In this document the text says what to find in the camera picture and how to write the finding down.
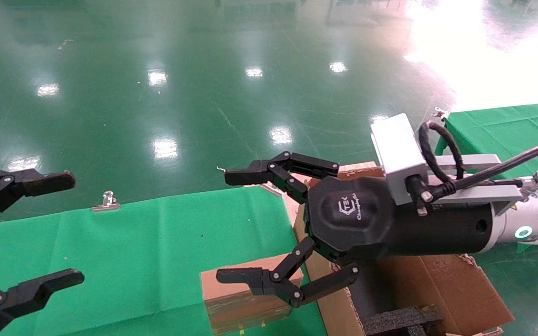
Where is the green cloth on side table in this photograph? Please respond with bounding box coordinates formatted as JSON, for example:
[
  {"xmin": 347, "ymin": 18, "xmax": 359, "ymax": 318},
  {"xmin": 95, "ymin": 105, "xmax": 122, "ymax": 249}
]
[{"xmin": 435, "ymin": 100, "xmax": 538, "ymax": 255}]

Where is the black foam insert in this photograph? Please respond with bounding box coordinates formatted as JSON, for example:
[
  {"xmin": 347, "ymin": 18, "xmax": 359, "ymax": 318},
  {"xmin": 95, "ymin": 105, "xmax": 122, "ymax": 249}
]
[{"xmin": 361, "ymin": 306, "xmax": 443, "ymax": 336}]

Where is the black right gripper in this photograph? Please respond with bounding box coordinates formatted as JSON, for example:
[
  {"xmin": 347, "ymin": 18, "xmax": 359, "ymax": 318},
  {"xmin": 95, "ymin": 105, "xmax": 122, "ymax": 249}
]
[{"xmin": 216, "ymin": 151, "xmax": 494, "ymax": 308}]

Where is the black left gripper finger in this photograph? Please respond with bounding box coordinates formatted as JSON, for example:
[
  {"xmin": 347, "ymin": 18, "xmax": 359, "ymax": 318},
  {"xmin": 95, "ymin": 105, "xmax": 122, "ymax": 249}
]
[
  {"xmin": 0, "ymin": 168, "xmax": 76, "ymax": 232},
  {"xmin": 0, "ymin": 268, "xmax": 85, "ymax": 336}
]

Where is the small brown cardboard box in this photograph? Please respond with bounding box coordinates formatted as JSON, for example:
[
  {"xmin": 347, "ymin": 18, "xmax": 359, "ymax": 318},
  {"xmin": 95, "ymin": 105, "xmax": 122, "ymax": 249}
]
[{"xmin": 200, "ymin": 254, "xmax": 304, "ymax": 336}]

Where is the large open cardboard carton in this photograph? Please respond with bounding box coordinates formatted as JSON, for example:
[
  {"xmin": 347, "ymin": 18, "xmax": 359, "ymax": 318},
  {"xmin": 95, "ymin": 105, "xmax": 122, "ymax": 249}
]
[{"xmin": 282, "ymin": 161, "xmax": 515, "ymax": 336}]

